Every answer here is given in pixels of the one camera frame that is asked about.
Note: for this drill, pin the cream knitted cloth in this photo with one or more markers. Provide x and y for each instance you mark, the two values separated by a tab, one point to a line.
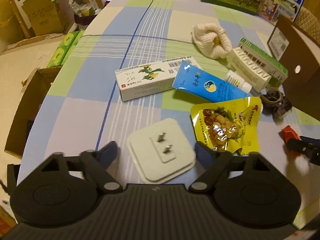
211	40

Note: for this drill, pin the dark tray with items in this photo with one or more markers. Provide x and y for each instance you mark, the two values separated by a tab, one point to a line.
84	11

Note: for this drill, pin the red small object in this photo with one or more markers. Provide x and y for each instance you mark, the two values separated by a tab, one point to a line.
288	133

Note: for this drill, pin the green tissue packs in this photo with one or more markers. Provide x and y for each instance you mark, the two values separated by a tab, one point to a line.
65	48

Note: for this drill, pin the green white medicine box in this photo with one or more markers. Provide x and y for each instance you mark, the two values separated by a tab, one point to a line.
266	62

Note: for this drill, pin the checkered bed sheet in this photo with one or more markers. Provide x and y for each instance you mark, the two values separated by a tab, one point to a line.
111	86

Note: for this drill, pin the blue cream tube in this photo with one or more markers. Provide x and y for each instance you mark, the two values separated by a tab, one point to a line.
195	81

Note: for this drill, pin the white square plug adapter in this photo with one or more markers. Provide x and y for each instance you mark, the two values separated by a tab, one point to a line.
161	151

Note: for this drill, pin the blue milk carton box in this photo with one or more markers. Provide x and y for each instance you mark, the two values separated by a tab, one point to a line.
270	10

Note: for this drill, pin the yellow snack packet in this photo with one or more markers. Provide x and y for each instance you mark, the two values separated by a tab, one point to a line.
229	125

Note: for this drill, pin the small white bottle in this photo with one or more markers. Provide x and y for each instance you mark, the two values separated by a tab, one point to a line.
237	81

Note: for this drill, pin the cardboard box with handle cutout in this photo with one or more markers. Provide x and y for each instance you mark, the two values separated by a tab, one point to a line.
41	17

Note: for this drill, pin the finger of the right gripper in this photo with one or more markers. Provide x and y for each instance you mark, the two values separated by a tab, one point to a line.
306	146

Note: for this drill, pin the white vial tray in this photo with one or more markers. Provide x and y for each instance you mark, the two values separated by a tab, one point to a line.
246	68

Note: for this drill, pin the brown white storage box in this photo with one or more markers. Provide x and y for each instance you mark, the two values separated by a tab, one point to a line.
299	54

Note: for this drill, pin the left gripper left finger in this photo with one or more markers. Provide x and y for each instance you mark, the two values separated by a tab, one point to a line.
95	165

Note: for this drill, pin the dark velvet scrunchie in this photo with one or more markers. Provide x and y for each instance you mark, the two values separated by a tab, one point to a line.
276	103

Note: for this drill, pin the open cardboard box on floor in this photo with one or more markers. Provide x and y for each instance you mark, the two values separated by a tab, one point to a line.
34	90

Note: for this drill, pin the white medicine box with birds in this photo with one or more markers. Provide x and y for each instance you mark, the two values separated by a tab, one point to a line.
150	78

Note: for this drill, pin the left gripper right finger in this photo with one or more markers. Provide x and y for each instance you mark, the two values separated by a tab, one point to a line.
214	163

